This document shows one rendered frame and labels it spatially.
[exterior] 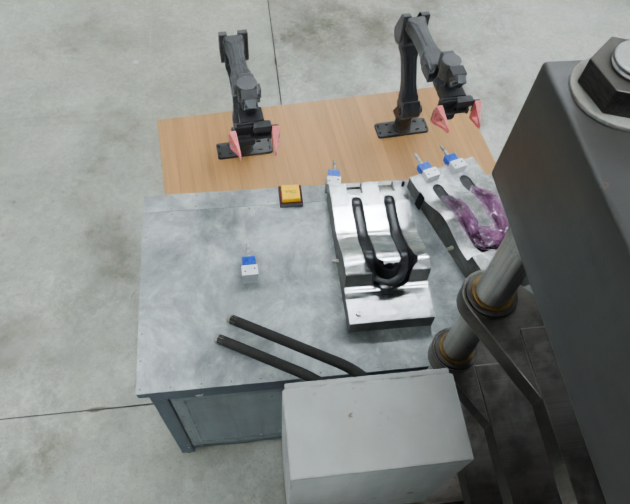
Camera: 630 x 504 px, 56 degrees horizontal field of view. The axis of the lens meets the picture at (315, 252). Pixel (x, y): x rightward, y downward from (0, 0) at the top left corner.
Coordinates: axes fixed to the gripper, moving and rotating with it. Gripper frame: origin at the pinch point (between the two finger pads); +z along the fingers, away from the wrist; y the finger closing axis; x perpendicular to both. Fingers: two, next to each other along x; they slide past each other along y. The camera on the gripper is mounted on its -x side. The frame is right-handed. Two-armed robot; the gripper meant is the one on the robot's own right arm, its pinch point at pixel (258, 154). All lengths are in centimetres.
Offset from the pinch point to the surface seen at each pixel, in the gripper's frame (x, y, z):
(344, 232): 31.6, 25.1, 9.7
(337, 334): 40, 16, 40
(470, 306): -34, 27, 69
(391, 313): 34, 33, 39
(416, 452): -28, 12, 90
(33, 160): 122, -103, -119
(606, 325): -74, 22, 90
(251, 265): 34.5, -5.6, 14.6
